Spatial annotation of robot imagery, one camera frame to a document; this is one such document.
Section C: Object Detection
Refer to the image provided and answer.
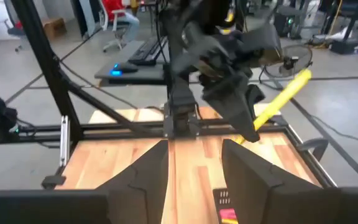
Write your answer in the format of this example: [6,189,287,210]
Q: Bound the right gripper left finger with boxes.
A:
[0,139,170,224]

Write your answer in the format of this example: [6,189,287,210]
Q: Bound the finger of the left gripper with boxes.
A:
[249,83,265,106]
[202,74,260,144]

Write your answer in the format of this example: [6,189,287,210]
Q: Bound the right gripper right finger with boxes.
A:
[221,139,358,224]

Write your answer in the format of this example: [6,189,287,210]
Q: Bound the pink highlighter marker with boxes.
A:
[219,208,237,220]

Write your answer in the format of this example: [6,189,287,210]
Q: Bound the black plastic basket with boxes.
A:
[213,188,239,224]

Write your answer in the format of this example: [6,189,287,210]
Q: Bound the black keyboard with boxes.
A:
[128,35,167,67]

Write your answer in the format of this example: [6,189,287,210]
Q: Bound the dark grey side desk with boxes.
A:
[94,40,170,86]

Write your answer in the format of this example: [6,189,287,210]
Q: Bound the black computer mouse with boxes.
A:
[110,62,139,77]

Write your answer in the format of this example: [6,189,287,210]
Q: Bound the person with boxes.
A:
[101,0,141,43]

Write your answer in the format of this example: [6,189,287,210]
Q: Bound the white office chair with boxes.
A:
[98,0,127,52]

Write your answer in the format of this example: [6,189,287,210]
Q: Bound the cardboard box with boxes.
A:
[42,17,67,40]

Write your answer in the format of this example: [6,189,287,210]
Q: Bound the black aluminium table frame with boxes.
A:
[0,107,338,190]

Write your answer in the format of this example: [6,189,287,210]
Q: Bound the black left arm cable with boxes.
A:
[152,0,170,66]

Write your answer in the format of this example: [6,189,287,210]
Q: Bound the black floor cable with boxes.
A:
[311,114,358,144]

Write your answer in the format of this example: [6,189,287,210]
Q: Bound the black rig upright post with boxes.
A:
[11,0,167,138]

